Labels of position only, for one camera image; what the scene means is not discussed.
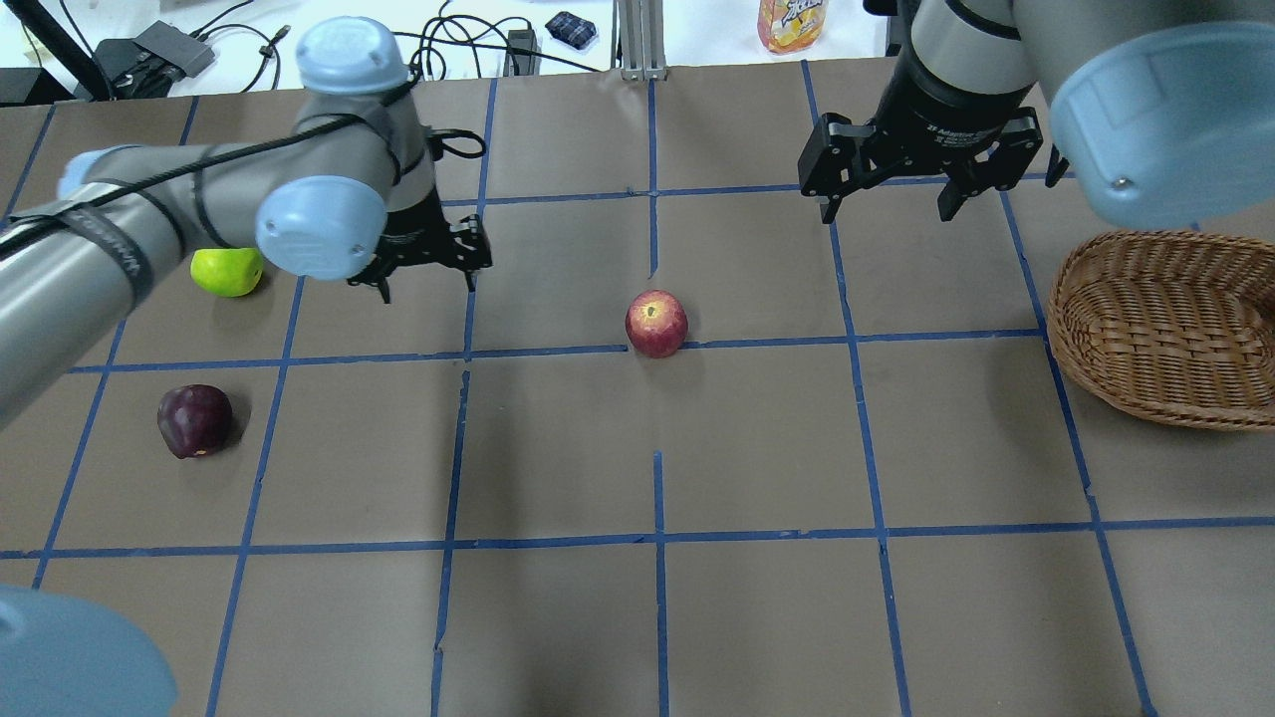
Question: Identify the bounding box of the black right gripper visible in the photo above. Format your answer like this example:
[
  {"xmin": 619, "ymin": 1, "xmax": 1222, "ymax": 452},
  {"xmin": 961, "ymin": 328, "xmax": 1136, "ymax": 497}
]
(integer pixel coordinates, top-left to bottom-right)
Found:
[{"xmin": 799, "ymin": 60, "xmax": 1043, "ymax": 225}]

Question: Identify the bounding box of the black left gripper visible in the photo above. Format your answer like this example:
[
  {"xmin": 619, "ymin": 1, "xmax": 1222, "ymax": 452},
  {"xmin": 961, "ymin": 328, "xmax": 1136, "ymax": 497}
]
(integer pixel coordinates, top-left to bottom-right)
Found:
[{"xmin": 347, "ymin": 199, "xmax": 493, "ymax": 305}]

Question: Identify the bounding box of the red yellow apple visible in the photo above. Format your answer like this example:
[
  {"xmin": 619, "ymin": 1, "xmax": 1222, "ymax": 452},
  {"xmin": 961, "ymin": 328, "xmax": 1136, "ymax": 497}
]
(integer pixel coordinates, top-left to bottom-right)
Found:
[{"xmin": 625, "ymin": 290, "xmax": 689, "ymax": 359}]

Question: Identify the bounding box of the dark red apple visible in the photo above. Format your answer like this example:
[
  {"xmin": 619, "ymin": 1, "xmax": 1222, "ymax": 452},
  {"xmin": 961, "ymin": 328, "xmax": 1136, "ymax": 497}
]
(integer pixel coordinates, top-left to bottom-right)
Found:
[{"xmin": 156, "ymin": 384, "xmax": 235, "ymax": 459}]

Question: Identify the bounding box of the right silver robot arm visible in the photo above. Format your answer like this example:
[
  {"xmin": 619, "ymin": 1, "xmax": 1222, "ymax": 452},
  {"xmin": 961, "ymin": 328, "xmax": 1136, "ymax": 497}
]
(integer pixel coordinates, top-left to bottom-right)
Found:
[{"xmin": 798, "ymin": 1, "xmax": 1274, "ymax": 230}]

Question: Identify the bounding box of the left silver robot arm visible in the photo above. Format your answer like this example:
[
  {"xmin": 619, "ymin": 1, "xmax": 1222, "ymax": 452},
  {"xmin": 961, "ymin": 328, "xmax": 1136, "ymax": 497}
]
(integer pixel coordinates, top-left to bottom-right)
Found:
[{"xmin": 1, "ymin": 15, "xmax": 493, "ymax": 425}]

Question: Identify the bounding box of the wicker basket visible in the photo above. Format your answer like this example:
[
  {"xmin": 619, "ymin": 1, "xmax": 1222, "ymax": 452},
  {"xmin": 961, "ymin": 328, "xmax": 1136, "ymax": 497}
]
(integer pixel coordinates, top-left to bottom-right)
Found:
[{"xmin": 1046, "ymin": 230, "xmax": 1274, "ymax": 432}]

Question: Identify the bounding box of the green apple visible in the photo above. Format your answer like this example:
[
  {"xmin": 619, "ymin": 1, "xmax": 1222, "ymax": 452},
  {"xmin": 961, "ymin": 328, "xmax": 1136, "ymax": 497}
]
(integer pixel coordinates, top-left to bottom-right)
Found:
[{"xmin": 187, "ymin": 248, "xmax": 265, "ymax": 299}]

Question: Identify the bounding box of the orange juice bottle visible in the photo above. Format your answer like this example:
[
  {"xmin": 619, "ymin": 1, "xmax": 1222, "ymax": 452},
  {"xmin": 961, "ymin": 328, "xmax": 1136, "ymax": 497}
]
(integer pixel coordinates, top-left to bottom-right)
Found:
[{"xmin": 756, "ymin": 0, "xmax": 827, "ymax": 55}]

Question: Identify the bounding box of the black power adapter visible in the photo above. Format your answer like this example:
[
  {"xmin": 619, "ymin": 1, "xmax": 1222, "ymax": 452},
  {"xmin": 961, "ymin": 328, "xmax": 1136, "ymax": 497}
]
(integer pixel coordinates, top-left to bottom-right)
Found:
[{"xmin": 501, "ymin": 27, "xmax": 539, "ymax": 77}]

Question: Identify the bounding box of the grey usb hub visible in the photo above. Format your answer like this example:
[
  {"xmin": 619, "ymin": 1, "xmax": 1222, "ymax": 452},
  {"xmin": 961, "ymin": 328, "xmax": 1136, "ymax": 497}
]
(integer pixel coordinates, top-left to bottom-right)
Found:
[{"xmin": 133, "ymin": 20, "xmax": 214, "ymax": 79}]

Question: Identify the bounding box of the black monitor stand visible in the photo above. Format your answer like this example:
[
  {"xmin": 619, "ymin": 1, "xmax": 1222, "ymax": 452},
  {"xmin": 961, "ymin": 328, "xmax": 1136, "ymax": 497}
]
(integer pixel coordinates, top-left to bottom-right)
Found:
[{"xmin": 3, "ymin": 1, "xmax": 116, "ymax": 102}]

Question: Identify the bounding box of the aluminium frame post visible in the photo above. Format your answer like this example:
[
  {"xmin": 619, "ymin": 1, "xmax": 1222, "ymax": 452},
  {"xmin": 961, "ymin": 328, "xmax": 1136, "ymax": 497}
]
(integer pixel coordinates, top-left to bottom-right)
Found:
[{"xmin": 612, "ymin": 1, "xmax": 668, "ymax": 82}]

